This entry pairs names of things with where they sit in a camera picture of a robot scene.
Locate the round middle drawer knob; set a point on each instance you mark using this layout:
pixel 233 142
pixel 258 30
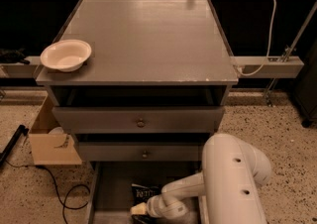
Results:
pixel 145 155

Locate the cardboard box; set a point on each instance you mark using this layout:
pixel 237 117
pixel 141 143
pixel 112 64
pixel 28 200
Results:
pixel 49 143

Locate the black object on rail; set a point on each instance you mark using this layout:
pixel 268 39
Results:
pixel 12 56

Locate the grey drawer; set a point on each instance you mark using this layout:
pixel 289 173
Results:
pixel 116 109
pixel 112 197
pixel 169 147

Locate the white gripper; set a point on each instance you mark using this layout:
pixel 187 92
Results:
pixel 153 205

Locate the dark cart at right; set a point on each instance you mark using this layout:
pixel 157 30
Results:
pixel 305 89

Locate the grey top drawer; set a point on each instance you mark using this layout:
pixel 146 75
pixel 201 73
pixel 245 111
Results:
pixel 116 109

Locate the grey bottom drawer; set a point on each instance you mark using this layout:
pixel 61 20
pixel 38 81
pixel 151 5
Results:
pixel 112 197

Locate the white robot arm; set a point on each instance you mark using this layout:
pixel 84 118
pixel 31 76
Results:
pixel 232 172

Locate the white bowl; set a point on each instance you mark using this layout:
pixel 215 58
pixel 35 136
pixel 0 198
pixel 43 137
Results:
pixel 66 55

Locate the grey middle drawer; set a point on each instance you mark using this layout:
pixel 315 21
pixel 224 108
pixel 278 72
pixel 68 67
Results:
pixel 169 147

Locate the grey drawer cabinet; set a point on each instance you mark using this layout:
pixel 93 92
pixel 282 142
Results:
pixel 144 43

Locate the black bar on floor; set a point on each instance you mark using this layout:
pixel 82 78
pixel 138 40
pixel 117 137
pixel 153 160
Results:
pixel 22 130

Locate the round top drawer knob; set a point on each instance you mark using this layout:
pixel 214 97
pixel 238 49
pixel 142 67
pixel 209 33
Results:
pixel 141 123

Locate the round drawer knob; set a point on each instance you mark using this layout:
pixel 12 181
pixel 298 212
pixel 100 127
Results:
pixel 141 123
pixel 145 155

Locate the blue chip bag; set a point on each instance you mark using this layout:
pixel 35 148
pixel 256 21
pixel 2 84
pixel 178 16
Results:
pixel 141 194

